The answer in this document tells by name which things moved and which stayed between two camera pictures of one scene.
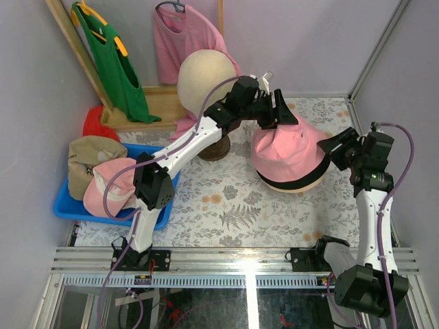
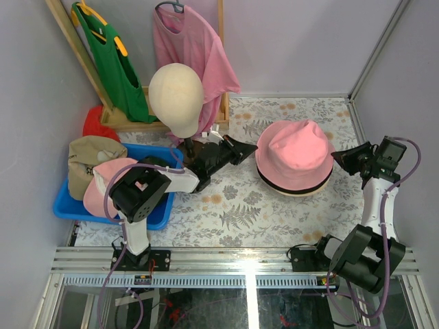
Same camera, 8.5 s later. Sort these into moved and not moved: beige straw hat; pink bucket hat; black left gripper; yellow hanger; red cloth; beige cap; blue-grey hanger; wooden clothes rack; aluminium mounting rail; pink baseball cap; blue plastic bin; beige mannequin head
Moved: beige straw hat; black left gripper; pink bucket hat; beige mannequin head
Not moved: beige cap; pink baseball cap; wooden clothes rack; red cloth; blue plastic bin; blue-grey hanger; aluminium mounting rail; yellow hanger
